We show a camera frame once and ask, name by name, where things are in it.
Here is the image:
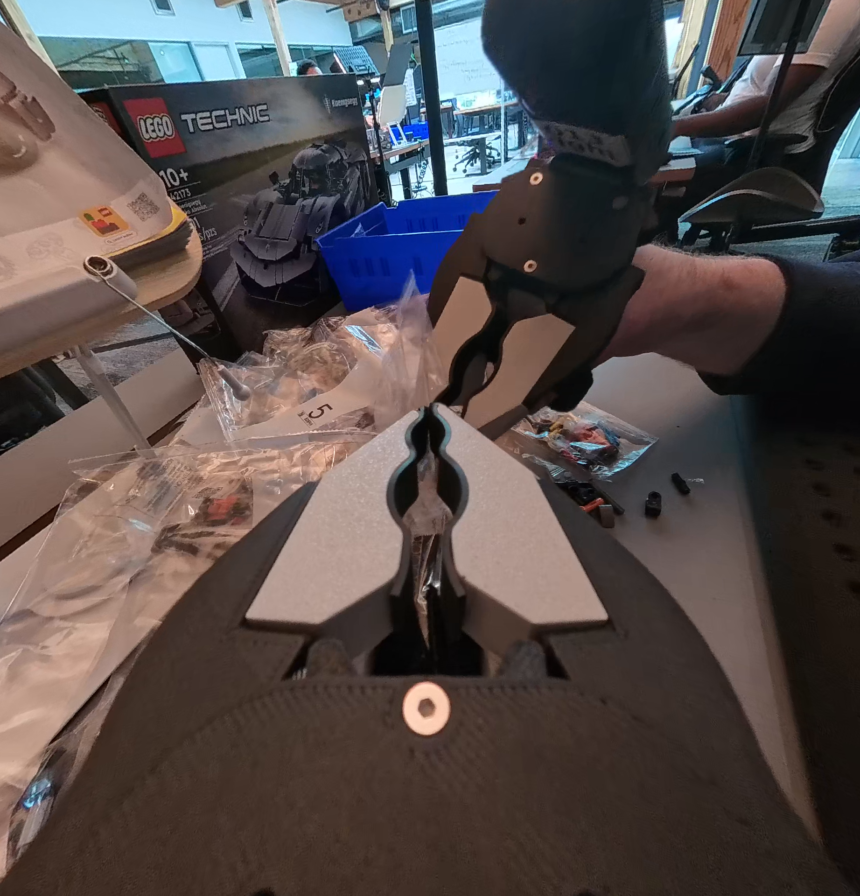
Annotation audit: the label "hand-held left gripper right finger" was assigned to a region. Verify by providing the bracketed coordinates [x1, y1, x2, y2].
[430, 405, 610, 677]

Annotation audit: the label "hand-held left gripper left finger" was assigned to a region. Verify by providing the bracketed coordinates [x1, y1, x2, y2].
[245, 408, 431, 677]

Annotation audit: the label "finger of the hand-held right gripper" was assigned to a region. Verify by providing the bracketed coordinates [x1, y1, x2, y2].
[472, 321, 578, 441]
[433, 276, 497, 400]

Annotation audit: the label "clear bag of pieces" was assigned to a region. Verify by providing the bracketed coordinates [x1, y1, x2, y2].
[374, 269, 473, 631]

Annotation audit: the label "clear bag of lego wheels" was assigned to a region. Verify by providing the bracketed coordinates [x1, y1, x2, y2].
[0, 441, 319, 876]

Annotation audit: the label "person's right forearm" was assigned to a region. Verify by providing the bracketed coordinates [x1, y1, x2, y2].
[703, 246, 860, 421]

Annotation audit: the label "black lego set box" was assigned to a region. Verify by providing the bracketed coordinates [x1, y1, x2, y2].
[80, 72, 375, 359]

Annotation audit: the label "lego instruction booklet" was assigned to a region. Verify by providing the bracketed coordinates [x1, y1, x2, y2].
[0, 14, 193, 295]

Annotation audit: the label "person's right hand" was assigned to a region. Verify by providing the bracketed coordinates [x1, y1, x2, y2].
[605, 245, 786, 375]

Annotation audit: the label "small clear bag coloured pins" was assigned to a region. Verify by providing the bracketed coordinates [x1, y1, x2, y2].
[512, 409, 660, 483]

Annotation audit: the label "blue plastic bin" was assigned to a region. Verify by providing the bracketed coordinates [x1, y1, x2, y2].
[315, 190, 502, 314]

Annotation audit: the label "clear bag with white label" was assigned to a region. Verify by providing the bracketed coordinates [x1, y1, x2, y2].
[199, 308, 431, 449]

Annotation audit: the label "whiteboard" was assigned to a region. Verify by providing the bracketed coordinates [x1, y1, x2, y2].
[437, 17, 504, 102]

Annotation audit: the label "black office chair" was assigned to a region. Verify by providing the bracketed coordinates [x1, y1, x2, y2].
[678, 28, 860, 263]

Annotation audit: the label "dark perforated panel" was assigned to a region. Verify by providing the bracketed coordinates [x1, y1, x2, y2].
[731, 399, 860, 876]

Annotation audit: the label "black panel on stand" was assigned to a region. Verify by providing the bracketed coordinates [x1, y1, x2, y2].
[736, 0, 831, 58]

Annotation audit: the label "beige book stand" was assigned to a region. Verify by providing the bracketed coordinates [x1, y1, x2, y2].
[0, 14, 204, 386]

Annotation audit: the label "black vertical post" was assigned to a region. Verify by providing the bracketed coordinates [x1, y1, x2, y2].
[414, 0, 450, 198]

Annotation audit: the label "white wire page holder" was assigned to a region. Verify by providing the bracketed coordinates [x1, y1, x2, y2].
[83, 255, 253, 403]

